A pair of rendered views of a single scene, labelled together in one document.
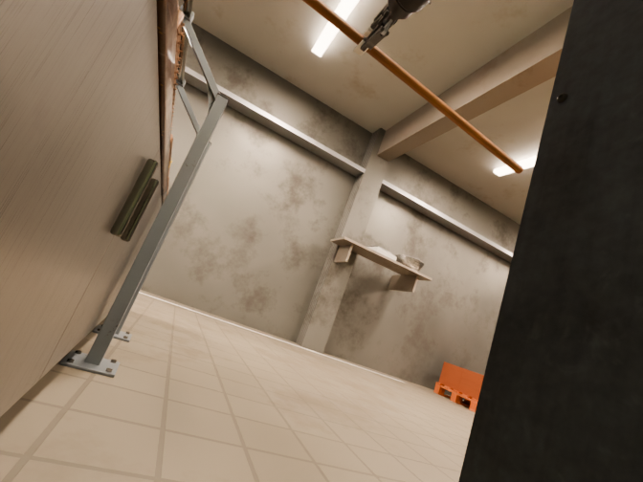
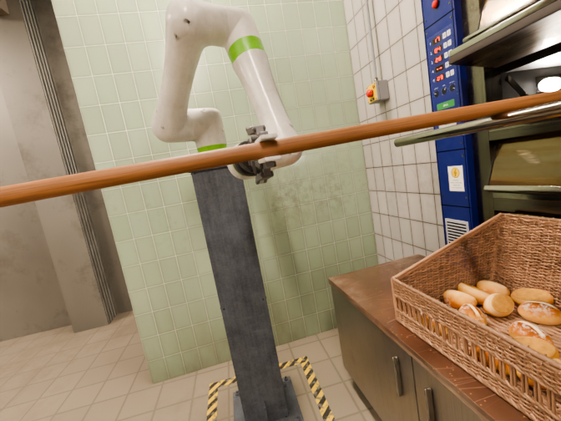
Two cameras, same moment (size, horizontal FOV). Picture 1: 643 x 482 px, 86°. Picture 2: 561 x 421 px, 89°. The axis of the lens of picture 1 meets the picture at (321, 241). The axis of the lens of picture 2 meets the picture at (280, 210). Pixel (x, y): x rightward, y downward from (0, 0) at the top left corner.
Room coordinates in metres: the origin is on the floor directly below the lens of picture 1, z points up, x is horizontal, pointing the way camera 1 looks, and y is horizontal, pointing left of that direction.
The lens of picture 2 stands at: (1.43, 0.19, 1.14)
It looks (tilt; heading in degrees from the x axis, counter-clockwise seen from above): 8 degrees down; 190
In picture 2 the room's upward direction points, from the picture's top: 10 degrees counter-clockwise
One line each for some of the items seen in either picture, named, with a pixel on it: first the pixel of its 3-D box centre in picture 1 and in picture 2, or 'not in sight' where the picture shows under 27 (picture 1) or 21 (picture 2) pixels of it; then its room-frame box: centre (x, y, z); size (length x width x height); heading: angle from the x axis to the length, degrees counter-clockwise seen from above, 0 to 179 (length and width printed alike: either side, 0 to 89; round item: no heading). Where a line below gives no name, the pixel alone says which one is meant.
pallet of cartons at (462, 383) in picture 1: (491, 396); not in sight; (4.68, -2.84, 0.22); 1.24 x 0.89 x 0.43; 111
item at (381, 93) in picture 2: not in sight; (377, 92); (-0.30, 0.53, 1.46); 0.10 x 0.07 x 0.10; 22
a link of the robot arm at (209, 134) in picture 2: not in sight; (206, 131); (0.21, -0.29, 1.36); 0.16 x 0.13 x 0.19; 138
